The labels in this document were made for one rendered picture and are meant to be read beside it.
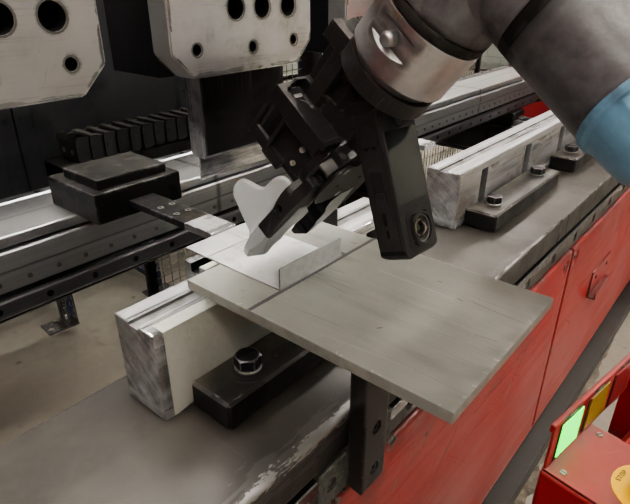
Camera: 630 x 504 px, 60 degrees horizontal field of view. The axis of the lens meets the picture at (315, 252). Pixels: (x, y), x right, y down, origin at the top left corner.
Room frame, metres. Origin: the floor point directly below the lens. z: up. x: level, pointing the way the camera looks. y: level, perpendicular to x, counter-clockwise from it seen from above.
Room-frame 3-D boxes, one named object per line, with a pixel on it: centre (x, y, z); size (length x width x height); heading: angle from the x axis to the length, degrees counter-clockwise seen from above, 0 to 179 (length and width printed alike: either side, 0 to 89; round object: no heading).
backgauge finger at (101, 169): (0.61, 0.20, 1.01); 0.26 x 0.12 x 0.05; 50
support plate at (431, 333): (0.41, -0.04, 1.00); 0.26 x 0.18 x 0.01; 50
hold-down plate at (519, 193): (0.93, -0.36, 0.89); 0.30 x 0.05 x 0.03; 140
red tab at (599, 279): (1.19, -0.71, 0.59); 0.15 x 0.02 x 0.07; 140
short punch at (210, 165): (0.51, 0.07, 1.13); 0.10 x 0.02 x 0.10; 140
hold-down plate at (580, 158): (1.24, -0.62, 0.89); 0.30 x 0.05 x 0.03; 140
